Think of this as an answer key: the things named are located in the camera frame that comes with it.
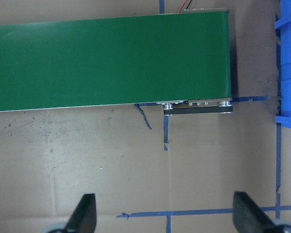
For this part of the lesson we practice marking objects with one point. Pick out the blue empty bin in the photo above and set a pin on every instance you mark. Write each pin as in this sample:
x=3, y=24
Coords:
x=284, y=25

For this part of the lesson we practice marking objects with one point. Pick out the green conveyor belt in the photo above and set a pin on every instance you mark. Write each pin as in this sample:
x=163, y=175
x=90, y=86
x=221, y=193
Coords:
x=167, y=58

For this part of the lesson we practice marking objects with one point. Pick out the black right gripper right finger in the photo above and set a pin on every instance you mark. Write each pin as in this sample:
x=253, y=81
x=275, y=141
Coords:
x=248, y=217

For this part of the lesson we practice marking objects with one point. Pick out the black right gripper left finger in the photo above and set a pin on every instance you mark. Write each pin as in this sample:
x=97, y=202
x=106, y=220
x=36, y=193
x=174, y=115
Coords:
x=84, y=217

